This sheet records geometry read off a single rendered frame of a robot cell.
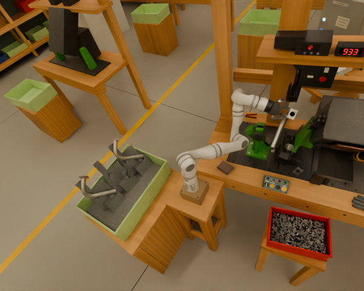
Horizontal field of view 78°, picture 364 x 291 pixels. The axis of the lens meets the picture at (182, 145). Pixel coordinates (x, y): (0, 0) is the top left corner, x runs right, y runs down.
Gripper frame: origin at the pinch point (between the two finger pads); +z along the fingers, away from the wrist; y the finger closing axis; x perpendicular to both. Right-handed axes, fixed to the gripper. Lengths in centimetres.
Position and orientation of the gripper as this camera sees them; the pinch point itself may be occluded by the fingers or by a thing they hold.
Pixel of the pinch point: (289, 113)
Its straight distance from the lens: 144.0
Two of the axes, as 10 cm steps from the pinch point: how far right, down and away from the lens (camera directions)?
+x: 2.6, -2.0, 9.4
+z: 9.2, 3.6, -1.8
